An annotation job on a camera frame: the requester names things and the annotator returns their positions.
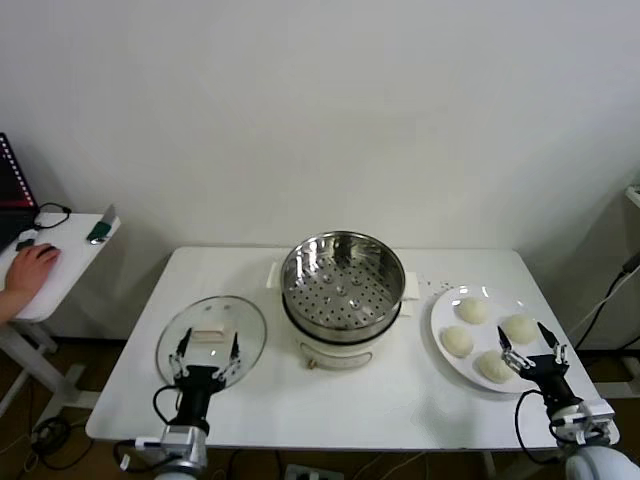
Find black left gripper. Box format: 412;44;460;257
167;327;242;426

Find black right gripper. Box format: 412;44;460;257
496;322;576;406

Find white steamed baozi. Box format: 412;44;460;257
453;297;491;325
501;313;539;346
473;349;516;385
439;325;475;359

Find glass lid with white handle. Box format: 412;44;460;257
155;295;268;396

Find person's forearm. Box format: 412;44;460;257
0;288;27;324

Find perforated steel steamer basket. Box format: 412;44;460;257
279;230;406;346

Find person's bare hand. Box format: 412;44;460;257
4;243;62;304

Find white round plate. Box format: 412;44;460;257
430;284;555;394

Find white electric cooker pot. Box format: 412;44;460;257
268;259;420;371

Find grey floor power strip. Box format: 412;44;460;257
283;463;346;480

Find white side table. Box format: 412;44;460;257
0;212;122;416

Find black laptop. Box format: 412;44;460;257
0;132;40;254

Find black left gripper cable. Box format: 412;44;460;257
113;384;184;474

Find green handled knife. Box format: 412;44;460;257
85;203;117;246

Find black floor cable coil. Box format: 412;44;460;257
19;414;101;471

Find black cable on side table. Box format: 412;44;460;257
32;202;72;231

